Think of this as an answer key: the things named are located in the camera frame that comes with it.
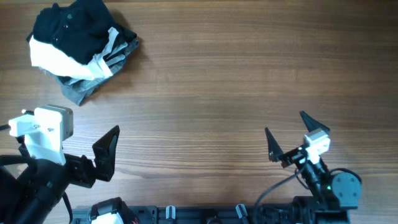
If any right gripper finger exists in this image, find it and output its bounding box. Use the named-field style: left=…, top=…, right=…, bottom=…
left=299, top=111, right=330, bottom=134
left=265, top=128, right=284, bottom=162

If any black polo shirt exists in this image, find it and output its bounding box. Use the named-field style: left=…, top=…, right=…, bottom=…
left=32, top=0, right=116, bottom=65

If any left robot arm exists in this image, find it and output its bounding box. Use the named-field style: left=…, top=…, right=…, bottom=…
left=1, top=125, right=120, bottom=223

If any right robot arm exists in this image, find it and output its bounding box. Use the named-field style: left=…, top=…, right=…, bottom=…
left=252, top=111, right=363, bottom=223

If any grey folded garment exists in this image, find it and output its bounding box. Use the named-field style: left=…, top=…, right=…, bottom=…
left=51, top=39, right=139, bottom=106

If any white folded cloth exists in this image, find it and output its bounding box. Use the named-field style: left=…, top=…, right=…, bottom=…
left=29, top=27, right=119, bottom=80

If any right black cable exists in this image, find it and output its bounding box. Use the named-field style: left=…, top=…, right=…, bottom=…
left=253, top=167, right=307, bottom=224

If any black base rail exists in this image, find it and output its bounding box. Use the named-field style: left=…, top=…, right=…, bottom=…
left=70, top=203, right=351, bottom=224

